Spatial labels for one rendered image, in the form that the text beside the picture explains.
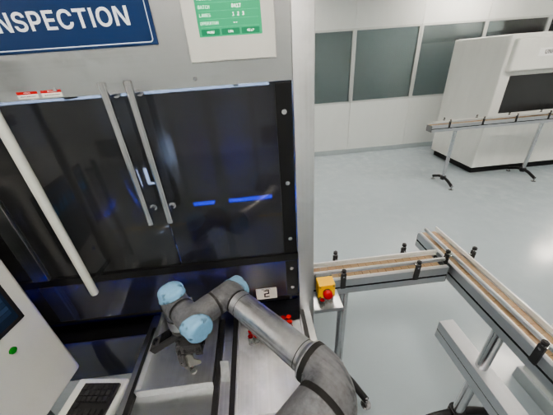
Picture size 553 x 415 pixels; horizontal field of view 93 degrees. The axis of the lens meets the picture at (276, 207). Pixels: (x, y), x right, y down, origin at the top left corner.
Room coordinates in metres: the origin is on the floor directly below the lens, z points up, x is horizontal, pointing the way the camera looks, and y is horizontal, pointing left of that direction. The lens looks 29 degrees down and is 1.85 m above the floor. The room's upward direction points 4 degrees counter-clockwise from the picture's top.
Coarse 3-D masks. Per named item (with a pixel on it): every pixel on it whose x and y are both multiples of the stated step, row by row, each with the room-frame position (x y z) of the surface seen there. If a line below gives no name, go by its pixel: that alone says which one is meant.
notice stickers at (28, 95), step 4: (16, 92) 0.74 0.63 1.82; (20, 92) 0.74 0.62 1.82; (24, 92) 0.74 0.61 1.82; (28, 92) 0.74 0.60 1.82; (32, 92) 0.74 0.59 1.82; (36, 92) 0.74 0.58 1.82; (40, 92) 0.74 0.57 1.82; (44, 92) 0.74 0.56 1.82; (48, 92) 0.74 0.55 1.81; (52, 92) 0.74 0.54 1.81; (56, 92) 0.74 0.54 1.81; (60, 92) 0.74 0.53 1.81; (20, 96) 0.74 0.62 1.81; (24, 96) 0.74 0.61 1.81; (28, 96) 0.74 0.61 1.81; (32, 96) 0.74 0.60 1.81; (36, 96) 0.74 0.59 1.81; (44, 96) 0.74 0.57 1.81; (48, 96) 0.74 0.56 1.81; (52, 96) 0.74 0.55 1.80
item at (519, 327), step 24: (432, 240) 1.14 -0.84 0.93; (456, 264) 0.95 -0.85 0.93; (480, 264) 0.90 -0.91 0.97; (456, 288) 0.87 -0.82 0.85; (480, 288) 0.79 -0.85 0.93; (504, 288) 0.76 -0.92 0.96; (480, 312) 0.73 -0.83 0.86; (504, 312) 0.67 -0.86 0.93; (528, 312) 0.64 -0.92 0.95; (504, 336) 0.61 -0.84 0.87; (528, 336) 0.57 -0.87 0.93; (552, 336) 0.56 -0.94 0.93; (528, 360) 0.52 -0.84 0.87; (552, 360) 0.48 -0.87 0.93; (552, 384) 0.43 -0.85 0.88
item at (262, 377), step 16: (240, 336) 0.68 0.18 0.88; (240, 352) 0.62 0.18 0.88; (256, 352) 0.61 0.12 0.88; (272, 352) 0.61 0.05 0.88; (240, 368) 0.56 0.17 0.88; (256, 368) 0.55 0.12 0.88; (272, 368) 0.55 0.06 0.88; (288, 368) 0.54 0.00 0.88; (240, 384) 0.50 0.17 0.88; (256, 384) 0.50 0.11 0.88; (272, 384) 0.50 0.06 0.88; (288, 384) 0.49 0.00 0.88; (240, 400) 0.45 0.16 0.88; (256, 400) 0.45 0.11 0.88; (272, 400) 0.45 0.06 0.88
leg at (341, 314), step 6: (342, 294) 0.94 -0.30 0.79; (342, 300) 0.94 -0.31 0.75; (342, 312) 0.94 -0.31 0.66; (342, 318) 0.94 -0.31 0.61; (342, 324) 0.94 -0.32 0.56; (336, 330) 0.96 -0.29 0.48; (342, 330) 0.94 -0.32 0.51; (336, 336) 0.96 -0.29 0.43; (342, 336) 0.94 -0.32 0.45; (336, 342) 0.95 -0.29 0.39; (342, 342) 0.94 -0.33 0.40; (336, 348) 0.95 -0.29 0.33; (342, 348) 0.95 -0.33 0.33
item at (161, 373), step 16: (160, 320) 0.77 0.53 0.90; (208, 336) 0.70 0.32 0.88; (160, 352) 0.64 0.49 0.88; (208, 352) 0.63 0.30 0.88; (144, 368) 0.57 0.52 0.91; (160, 368) 0.58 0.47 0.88; (176, 368) 0.57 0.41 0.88; (208, 368) 0.56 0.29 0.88; (144, 384) 0.53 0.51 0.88; (160, 384) 0.52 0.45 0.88; (176, 384) 0.52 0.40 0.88; (192, 384) 0.50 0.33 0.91; (208, 384) 0.50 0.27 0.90
